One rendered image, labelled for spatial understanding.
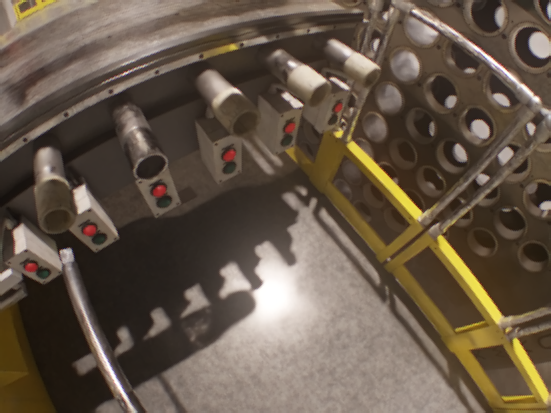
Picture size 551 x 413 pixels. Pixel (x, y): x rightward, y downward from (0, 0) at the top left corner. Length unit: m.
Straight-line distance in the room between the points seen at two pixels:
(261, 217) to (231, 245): 0.20
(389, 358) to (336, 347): 0.26
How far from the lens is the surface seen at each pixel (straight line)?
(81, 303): 0.38
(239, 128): 0.50
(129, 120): 0.48
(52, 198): 0.45
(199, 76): 0.55
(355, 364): 1.27
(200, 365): 1.20
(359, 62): 0.68
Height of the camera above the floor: 1.18
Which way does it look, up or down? 60 degrees down
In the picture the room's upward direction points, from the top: 11 degrees clockwise
